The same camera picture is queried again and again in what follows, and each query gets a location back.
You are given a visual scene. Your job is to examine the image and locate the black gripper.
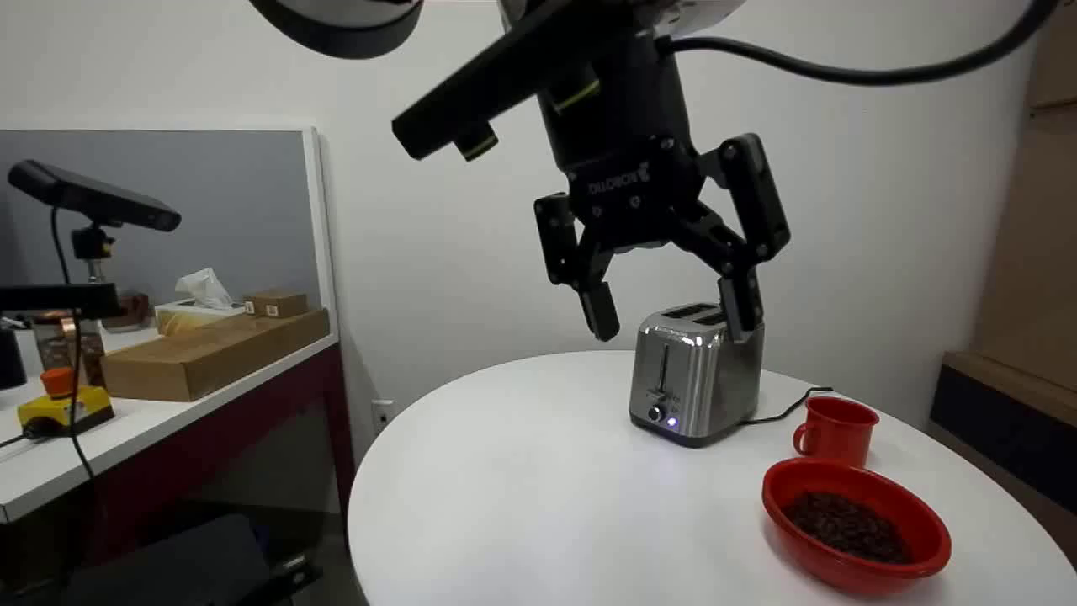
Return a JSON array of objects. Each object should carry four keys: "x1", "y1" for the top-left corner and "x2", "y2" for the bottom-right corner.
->
[{"x1": 531, "y1": 22, "x2": 794, "y2": 344}]

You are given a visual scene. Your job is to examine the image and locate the silver toaster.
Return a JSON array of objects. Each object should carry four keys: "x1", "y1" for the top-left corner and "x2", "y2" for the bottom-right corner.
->
[{"x1": 627, "y1": 299, "x2": 770, "y2": 451}]

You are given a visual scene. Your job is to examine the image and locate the red cup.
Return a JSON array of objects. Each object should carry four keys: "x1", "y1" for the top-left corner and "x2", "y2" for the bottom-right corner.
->
[{"x1": 791, "y1": 392, "x2": 887, "y2": 470}]

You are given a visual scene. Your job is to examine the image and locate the coffee beans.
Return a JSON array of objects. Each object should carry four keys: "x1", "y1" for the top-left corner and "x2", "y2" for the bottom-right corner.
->
[{"x1": 781, "y1": 487, "x2": 919, "y2": 569}]

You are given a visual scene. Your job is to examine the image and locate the red bowl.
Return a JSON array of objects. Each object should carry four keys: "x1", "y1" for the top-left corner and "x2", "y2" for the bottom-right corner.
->
[{"x1": 757, "y1": 453, "x2": 956, "y2": 598}]

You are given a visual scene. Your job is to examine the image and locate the large cardboard sheet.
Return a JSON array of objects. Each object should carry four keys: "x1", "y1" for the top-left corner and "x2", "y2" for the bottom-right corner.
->
[{"x1": 967, "y1": 0, "x2": 1077, "y2": 396}]

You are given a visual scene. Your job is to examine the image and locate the black bench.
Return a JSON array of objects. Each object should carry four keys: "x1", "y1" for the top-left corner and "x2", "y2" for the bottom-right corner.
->
[{"x1": 927, "y1": 354, "x2": 1077, "y2": 514}]

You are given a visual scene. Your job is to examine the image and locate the small cardboard box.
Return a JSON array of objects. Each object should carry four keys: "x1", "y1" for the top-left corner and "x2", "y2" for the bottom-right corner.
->
[{"x1": 244, "y1": 285, "x2": 313, "y2": 322}]

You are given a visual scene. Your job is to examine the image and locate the grey partition panel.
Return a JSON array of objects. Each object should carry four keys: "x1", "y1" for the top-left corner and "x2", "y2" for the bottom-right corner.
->
[{"x1": 0, "y1": 125, "x2": 344, "y2": 341}]

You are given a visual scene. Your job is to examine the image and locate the tissue box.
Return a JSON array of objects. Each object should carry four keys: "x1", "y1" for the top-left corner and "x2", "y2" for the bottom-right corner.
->
[{"x1": 151, "y1": 264, "x2": 256, "y2": 341}]

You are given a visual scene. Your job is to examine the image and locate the flat brown cardboard box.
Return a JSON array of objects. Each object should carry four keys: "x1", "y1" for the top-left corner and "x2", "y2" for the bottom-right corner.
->
[{"x1": 101, "y1": 305, "x2": 337, "y2": 404}]

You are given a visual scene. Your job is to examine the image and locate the white desk maroon cabinet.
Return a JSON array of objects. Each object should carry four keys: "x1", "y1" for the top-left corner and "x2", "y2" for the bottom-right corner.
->
[{"x1": 0, "y1": 325, "x2": 362, "y2": 606}]

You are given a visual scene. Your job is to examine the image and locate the dark office chair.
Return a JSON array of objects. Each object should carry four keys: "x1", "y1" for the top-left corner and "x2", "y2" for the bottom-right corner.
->
[{"x1": 40, "y1": 508, "x2": 329, "y2": 606}]

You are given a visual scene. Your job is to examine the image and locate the brown copper box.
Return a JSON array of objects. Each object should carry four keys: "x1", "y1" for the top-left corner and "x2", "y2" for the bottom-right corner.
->
[{"x1": 25, "y1": 309, "x2": 111, "y2": 391}]

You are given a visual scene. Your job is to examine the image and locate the orange block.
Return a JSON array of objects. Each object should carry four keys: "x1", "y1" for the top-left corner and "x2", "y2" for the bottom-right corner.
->
[{"x1": 39, "y1": 364, "x2": 80, "y2": 404}]

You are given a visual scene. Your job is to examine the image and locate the yellow tool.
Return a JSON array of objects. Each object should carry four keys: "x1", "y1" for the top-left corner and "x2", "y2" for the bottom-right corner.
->
[{"x1": 13, "y1": 382, "x2": 119, "y2": 443}]

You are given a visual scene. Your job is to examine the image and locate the black toaster cord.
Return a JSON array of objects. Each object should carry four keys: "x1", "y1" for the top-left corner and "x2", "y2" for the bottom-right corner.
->
[{"x1": 745, "y1": 382, "x2": 843, "y2": 426}]

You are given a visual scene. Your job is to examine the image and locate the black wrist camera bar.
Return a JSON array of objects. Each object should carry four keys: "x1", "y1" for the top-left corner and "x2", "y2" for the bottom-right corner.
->
[{"x1": 386, "y1": 0, "x2": 634, "y2": 163}]

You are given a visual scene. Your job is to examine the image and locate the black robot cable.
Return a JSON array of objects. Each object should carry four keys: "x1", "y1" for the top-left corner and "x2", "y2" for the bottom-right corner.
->
[{"x1": 654, "y1": 0, "x2": 1063, "y2": 89}]

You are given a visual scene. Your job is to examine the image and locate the wall outlet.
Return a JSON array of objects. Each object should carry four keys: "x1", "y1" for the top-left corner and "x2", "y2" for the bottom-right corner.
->
[{"x1": 366, "y1": 392, "x2": 402, "y2": 435}]

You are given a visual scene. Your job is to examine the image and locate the black camera on stand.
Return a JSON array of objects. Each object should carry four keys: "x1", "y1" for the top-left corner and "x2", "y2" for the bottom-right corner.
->
[{"x1": 4, "y1": 154, "x2": 185, "y2": 285}]

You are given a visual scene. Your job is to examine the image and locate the thin black camera cable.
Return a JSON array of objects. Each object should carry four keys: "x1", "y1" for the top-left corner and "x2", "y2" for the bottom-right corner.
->
[{"x1": 47, "y1": 205, "x2": 101, "y2": 483}]

